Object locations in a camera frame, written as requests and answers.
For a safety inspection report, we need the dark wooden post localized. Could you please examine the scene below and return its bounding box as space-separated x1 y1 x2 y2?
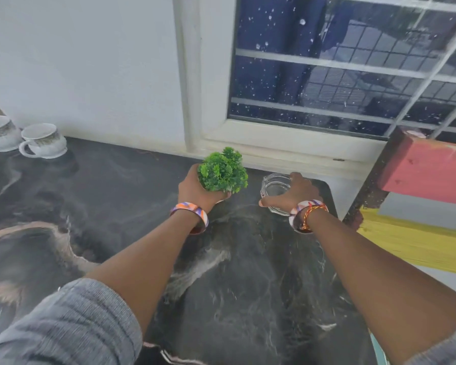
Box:
342 127 404 227

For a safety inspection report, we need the clear glass ashtray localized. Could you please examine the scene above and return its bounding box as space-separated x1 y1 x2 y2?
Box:
260 173 301 217

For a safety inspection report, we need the red wooden beam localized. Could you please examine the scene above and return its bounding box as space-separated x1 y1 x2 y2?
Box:
378 127 456 208

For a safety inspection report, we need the yellow wooden beam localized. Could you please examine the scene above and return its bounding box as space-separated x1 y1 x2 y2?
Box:
357 208 456 278

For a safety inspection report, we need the multicoloured patterned bangle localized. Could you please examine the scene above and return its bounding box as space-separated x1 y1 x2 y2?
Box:
170 202 210 236
288 200 329 235

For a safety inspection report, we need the white patterned ceramic cup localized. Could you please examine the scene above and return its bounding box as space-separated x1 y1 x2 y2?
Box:
0 115 24 153
18 123 68 159

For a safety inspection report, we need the person's right forearm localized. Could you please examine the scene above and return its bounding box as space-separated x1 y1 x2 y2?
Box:
305 210 456 365

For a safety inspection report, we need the person's grey left sleeve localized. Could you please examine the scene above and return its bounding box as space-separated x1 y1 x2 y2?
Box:
0 278 143 365

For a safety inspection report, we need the person's left forearm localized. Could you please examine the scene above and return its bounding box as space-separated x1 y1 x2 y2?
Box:
84 211 203 336

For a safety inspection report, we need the red thread wristband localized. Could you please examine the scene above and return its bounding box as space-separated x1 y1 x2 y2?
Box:
299 204 330 232

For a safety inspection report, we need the person's right hand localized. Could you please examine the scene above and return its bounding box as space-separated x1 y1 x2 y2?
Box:
258 172 324 217

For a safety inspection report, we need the person's grey right sleeve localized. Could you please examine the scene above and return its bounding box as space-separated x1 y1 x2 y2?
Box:
402 324 456 365

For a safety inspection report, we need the person's grey sleeve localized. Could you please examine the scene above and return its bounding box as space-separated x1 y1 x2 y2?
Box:
0 278 143 365
402 324 456 365

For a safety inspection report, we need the small green artificial plant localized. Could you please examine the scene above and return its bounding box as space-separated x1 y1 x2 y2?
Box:
197 147 249 204

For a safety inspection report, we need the white framed glass window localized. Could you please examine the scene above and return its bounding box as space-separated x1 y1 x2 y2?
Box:
173 0 456 168

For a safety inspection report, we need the white metal window grille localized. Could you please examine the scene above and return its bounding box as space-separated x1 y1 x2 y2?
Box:
231 0 456 138

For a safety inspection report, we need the person's left hand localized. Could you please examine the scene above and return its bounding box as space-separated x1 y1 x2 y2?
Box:
178 163 233 214

